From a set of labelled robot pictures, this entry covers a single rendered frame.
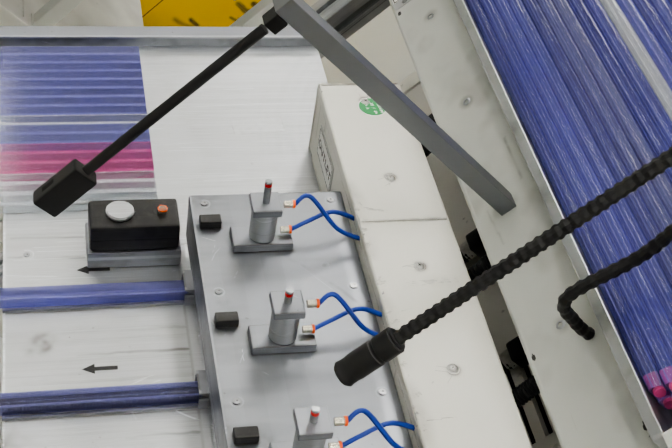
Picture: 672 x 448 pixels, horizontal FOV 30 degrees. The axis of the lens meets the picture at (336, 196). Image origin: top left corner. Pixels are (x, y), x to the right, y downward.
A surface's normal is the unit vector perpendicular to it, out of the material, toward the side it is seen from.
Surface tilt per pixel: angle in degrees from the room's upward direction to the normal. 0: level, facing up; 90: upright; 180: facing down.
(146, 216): 44
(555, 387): 90
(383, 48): 90
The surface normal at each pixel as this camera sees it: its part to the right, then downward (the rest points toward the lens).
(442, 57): -0.62, -0.49
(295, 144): 0.13, -0.74
